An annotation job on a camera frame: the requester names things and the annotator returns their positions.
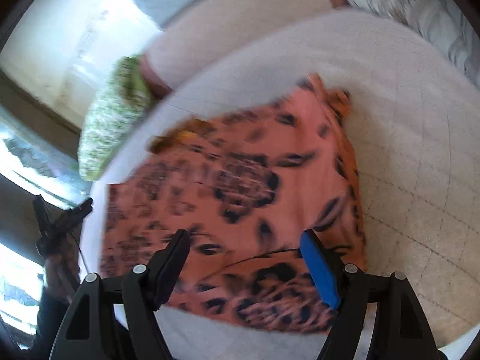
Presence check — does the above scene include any orange black floral garment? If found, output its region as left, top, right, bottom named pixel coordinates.
left=100, top=75, right=366, bottom=333

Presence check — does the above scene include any green white patterned pillow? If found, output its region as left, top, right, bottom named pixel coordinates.
left=77, top=55, right=154, bottom=182

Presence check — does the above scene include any pink quilted bed sheet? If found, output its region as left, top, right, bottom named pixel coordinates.
left=80, top=9, right=479, bottom=359

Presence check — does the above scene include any pink bolster cushion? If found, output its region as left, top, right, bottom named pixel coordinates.
left=139, top=0, right=347, bottom=98

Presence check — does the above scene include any striped grey white cloth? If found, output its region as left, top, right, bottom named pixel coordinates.
left=347, top=0, right=479, bottom=87

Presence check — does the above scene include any window with frame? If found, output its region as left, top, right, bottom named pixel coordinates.
left=1, top=123, right=91, bottom=346

